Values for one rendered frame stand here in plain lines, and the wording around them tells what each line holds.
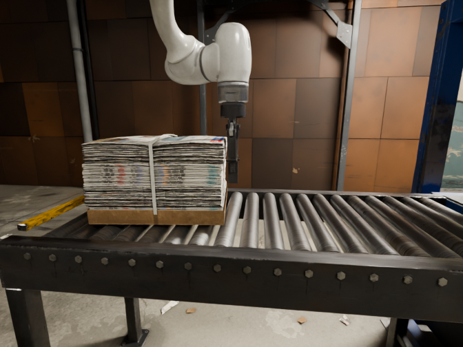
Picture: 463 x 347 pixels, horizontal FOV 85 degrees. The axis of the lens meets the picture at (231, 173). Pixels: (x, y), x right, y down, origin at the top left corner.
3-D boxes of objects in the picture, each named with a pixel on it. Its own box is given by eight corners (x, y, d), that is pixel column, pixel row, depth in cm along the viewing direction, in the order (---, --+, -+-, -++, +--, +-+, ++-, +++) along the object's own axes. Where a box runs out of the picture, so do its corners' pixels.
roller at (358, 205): (414, 279, 55) (418, 258, 54) (344, 206, 101) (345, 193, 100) (439, 280, 55) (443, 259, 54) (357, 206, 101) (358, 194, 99)
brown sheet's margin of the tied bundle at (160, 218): (145, 224, 70) (144, 209, 69) (171, 193, 98) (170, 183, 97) (167, 224, 70) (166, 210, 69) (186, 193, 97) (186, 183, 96)
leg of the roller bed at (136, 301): (127, 342, 126) (113, 214, 111) (132, 332, 132) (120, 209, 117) (138, 343, 125) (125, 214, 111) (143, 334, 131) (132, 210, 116)
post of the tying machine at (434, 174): (395, 337, 129) (454, -7, 95) (387, 323, 137) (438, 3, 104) (414, 339, 128) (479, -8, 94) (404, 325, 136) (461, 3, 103)
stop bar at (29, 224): (16, 230, 67) (14, 224, 67) (109, 187, 109) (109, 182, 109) (27, 231, 67) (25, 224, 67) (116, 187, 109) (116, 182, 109)
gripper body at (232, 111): (222, 104, 79) (222, 135, 81) (218, 103, 71) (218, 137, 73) (246, 104, 78) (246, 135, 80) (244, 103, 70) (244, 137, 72)
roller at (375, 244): (383, 277, 56) (386, 257, 55) (327, 205, 102) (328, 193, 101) (407, 278, 56) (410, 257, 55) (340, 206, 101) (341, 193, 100)
